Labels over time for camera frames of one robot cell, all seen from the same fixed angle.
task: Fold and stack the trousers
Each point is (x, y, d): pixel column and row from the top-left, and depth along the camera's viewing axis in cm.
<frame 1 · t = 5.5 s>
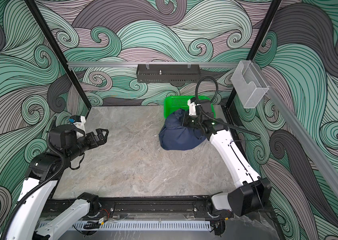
left hand: (100, 132, 66), fingers open
right hand: (179, 118, 76), fingers closed
dark blue denim trousers: (173, 136, 74), point 26 cm above the table

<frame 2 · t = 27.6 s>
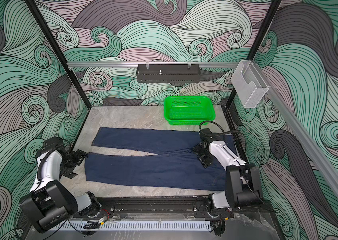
left hand: (82, 162, 80), fingers open
right hand: (196, 156, 88), fingers open
dark blue denim trousers: (172, 164, 91), on the table

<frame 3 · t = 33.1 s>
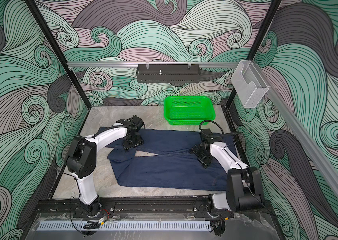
left hand: (138, 145, 91), fingers open
right hand: (194, 157, 87), fingers open
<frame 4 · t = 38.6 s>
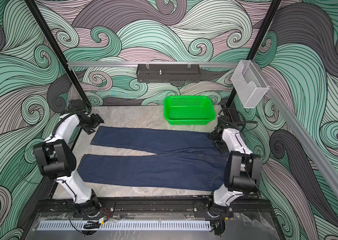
left hand: (100, 123, 91), fingers open
right hand: (214, 142, 90), fingers open
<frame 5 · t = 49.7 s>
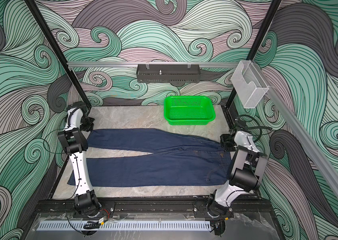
left hand: (92, 125, 106), fingers closed
right hand: (220, 141, 91), fingers closed
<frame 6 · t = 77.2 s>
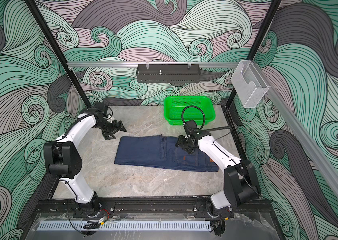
left hand: (122, 131, 88), fingers open
right hand: (179, 146, 86), fingers open
dark blue denim trousers: (160, 152, 94), point 2 cm above the table

